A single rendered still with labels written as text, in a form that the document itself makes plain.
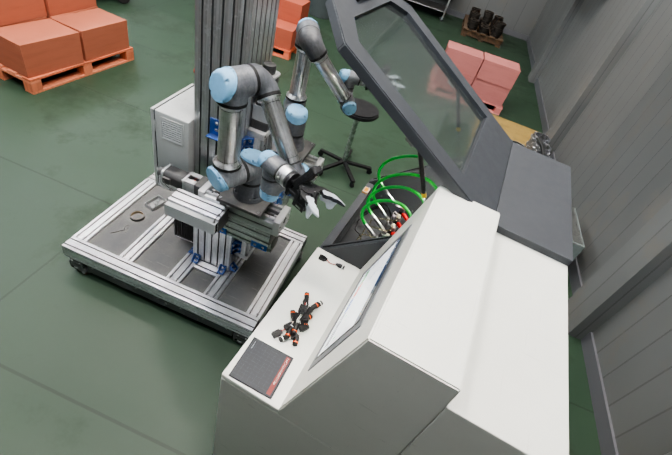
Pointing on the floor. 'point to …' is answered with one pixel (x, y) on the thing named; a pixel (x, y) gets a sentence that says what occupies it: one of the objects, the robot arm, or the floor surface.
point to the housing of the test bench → (517, 326)
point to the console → (382, 349)
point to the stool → (367, 112)
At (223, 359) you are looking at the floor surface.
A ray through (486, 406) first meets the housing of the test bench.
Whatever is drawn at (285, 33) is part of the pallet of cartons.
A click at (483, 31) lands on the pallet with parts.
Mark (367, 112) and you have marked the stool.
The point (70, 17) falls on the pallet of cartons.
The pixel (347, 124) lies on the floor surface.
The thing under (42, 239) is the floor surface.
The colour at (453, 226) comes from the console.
